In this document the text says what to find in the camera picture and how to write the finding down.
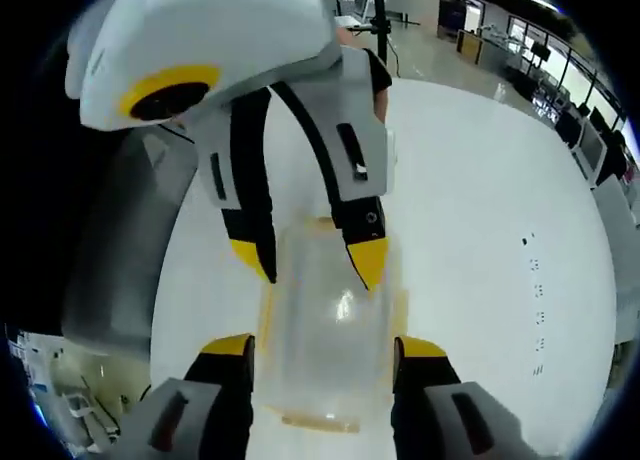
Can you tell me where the white floor equipment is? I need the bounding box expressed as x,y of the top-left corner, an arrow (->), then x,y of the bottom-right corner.
4,324 -> 121,454

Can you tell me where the clear box with yellow buckles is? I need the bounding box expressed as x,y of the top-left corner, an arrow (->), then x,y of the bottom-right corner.
253,216 -> 412,434

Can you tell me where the wooden cabinet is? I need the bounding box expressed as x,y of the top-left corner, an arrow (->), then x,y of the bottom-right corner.
455,28 -> 485,65

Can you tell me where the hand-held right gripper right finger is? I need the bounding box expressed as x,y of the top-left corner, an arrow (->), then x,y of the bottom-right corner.
391,335 -> 527,460

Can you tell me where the black tripod stand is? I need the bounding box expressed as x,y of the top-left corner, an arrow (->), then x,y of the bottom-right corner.
349,0 -> 422,64

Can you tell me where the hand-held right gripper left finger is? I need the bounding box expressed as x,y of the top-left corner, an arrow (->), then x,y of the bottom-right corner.
117,332 -> 257,460

